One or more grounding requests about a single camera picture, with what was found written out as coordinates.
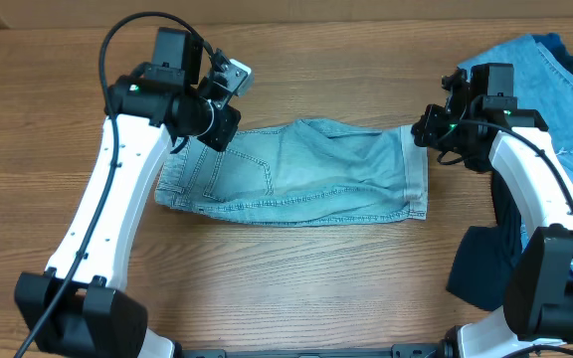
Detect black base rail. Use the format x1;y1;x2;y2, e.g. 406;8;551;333
180;341;459;358

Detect dark navy garment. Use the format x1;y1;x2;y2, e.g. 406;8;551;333
445;32;573;313

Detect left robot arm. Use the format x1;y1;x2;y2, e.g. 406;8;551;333
14;28;254;357

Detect light blue denim shorts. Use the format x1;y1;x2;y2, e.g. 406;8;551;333
154;118;428;227

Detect medium blue ripped jeans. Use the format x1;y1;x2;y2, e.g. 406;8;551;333
456;33;573;279

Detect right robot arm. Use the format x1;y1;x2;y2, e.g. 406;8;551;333
411;63;573;357

